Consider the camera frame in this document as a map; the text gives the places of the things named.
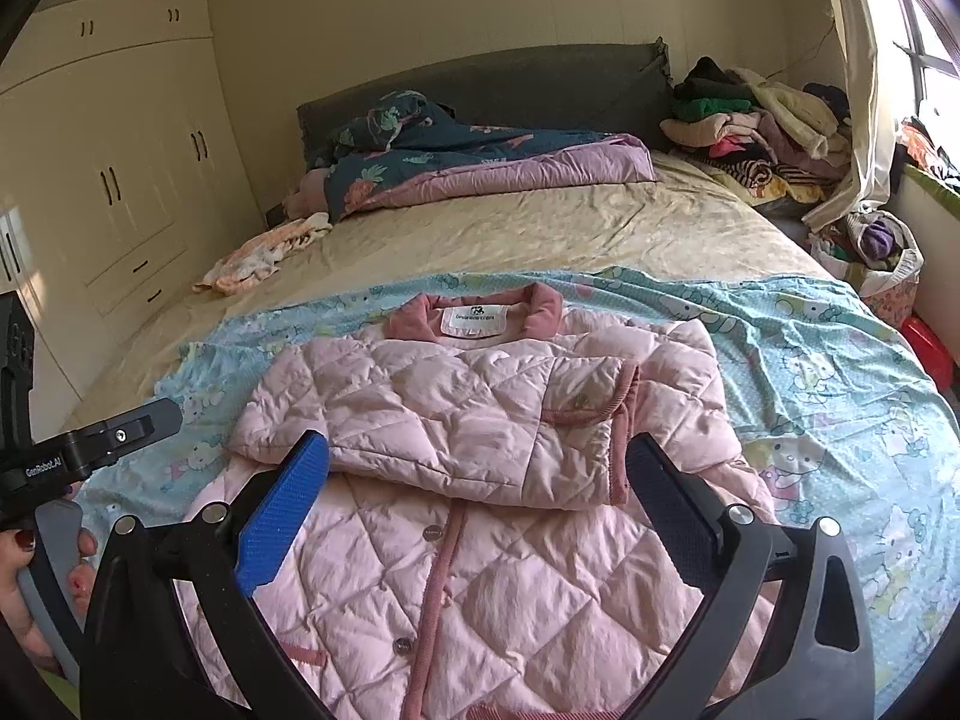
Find bed with beige sheet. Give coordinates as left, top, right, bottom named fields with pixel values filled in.
left=60, top=146, right=960, bottom=720

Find person's left hand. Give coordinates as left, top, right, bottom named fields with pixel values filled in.
left=0, top=484, right=100, bottom=665

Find window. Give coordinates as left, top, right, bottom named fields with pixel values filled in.
left=877, top=0, right=960, bottom=128

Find cream wardrobe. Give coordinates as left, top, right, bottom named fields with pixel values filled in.
left=0, top=0, right=262, bottom=413

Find cream curtain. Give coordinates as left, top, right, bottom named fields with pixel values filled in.
left=802, top=0, right=902, bottom=233

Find blue cartoon printed sheet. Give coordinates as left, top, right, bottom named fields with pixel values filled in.
left=75, top=264, right=960, bottom=695

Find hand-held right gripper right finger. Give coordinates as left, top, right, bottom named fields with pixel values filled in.
left=625, top=433, right=877, bottom=720

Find bag of clothes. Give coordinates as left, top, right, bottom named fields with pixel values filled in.
left=810, top=206, right=925, bottom=327

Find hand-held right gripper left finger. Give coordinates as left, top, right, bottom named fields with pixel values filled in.
left=79, top=430, right=332, bottom=720

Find red plastic object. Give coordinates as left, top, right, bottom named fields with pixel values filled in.
left=900, top=315, right=958, bottom=391

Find grey bed headboard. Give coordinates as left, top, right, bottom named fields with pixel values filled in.
left=296, top=37, right=674, bottom=166

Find pink pillow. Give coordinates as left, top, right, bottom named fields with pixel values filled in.
left=289, top=169, right=332, bottom=224

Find pile of mixed clothes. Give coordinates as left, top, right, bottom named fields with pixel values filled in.
left=660, top=56, right=856, bottom=203

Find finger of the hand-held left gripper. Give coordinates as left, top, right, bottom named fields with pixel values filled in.
left=66, top=399, right=183, bottom=478

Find dark floral quilt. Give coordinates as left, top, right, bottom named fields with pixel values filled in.
left=301, top=90, right=657, bottom=222

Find small pale floral cloth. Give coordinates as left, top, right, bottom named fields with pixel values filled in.
left=193, top=211, right=332, bottom=295

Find pink quilted jacket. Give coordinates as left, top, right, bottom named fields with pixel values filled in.
left=180, top=281, right=781, bottom=720

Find clothes on window sill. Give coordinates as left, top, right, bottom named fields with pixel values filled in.
left=892, top=116, right=960, bottom=197

